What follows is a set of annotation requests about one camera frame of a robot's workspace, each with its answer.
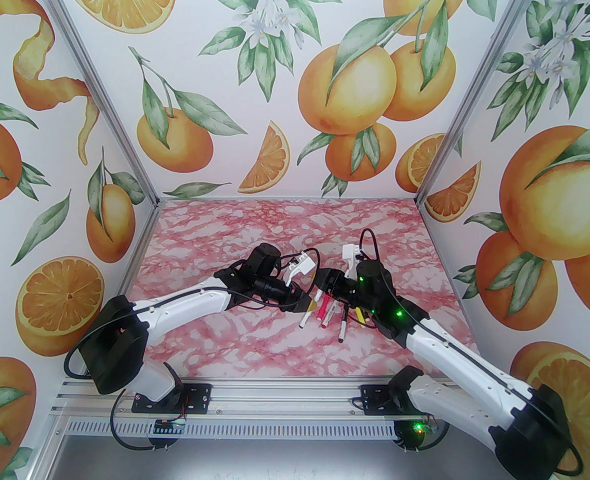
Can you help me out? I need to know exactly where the small blue circuit board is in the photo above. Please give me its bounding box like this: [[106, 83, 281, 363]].
[[154, 418, 186, 436]]

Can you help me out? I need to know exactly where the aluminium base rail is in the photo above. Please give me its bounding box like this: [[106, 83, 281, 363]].
[[50, 375, 526, 439]]

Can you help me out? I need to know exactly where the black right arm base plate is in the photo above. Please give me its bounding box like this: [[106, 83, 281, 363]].
[[359, 383, 443, 415]]

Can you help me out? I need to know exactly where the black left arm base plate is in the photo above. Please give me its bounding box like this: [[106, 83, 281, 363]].
[[131, 382, 212, 415]]

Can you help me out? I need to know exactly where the black base cable loop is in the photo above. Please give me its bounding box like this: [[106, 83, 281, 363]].
[[110, 390, 188, 453], [394, 415, 448, 454]]

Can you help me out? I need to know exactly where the aluminium frame post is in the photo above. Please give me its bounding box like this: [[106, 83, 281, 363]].
[[39, 0, 162, 209], [414, 0, 566, 209]]

